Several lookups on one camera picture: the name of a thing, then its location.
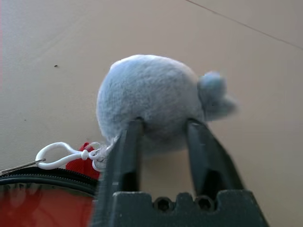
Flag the red black paddle case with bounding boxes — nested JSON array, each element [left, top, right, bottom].
[[0, 141, 101, 227]]

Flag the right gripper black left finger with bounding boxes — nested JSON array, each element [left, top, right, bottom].
[[90, 117, 145, 227]]

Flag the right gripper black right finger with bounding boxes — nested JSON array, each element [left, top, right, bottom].
[[187, 119, 245, 200]]

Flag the grey plush toy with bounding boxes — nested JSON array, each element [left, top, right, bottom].
[[95, 54, 239, 164]]

